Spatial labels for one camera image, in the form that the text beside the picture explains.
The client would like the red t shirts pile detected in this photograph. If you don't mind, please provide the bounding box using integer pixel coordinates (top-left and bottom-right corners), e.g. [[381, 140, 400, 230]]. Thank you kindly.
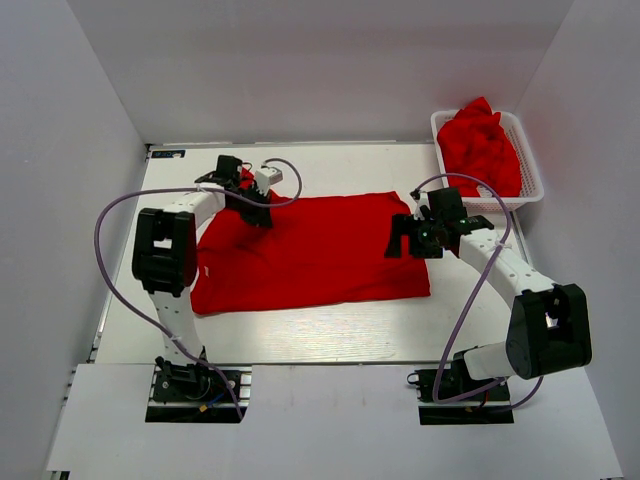
[[437, 97, 522, 198]]

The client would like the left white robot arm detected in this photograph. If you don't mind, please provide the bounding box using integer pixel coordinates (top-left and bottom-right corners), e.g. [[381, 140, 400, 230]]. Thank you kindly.
[[132, 155, 283, 399]]

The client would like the blue table label sticker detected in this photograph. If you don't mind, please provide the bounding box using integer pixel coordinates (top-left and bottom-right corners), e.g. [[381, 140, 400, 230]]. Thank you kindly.
[[151, 150, 186, 159]]

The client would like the red t shirt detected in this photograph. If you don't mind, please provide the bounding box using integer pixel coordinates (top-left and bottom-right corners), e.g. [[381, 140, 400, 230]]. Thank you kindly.
[[191, 191, 430, 316]]

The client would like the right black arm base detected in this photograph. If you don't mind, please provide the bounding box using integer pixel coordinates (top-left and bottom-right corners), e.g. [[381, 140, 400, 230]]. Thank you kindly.
[[405, 367, 516, 427]]

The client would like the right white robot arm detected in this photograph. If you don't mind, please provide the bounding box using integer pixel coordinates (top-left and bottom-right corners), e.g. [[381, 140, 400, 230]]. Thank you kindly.
[[385, 188, 592, 399]]

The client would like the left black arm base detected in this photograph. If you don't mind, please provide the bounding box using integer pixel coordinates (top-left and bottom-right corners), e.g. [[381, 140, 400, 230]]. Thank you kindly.
[[145, 356, 251, 424]]

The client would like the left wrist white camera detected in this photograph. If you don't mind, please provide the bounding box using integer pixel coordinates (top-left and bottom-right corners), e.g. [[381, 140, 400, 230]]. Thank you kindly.
[[254, 166, 283, 190]]

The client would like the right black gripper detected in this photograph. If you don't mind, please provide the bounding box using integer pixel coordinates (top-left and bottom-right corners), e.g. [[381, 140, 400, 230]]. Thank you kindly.
[[385, 213, 444, 259]]

